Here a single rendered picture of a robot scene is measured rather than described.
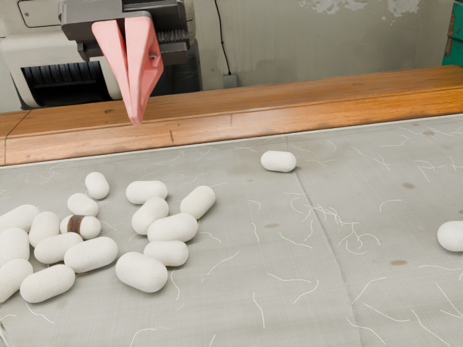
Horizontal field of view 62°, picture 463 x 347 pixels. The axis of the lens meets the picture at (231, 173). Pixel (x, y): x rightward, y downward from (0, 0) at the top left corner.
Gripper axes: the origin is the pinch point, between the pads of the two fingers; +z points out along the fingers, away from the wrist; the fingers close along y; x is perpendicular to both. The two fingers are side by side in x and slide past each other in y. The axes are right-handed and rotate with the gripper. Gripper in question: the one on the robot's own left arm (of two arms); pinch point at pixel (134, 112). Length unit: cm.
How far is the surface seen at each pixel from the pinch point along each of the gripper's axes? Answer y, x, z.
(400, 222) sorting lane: 19.2, 0.4, 11.7
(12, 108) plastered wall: -107, 178, -114
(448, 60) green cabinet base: 42.3, 19.6, -13.6
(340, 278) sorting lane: 12.8, -2.7, 15.2
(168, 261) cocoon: 1.9, -1.7, 12.5
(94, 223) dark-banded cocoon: -3.7, 0.9, 8.5
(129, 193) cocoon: -1.5, 3.3, 5.8
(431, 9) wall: 136, 138, -120
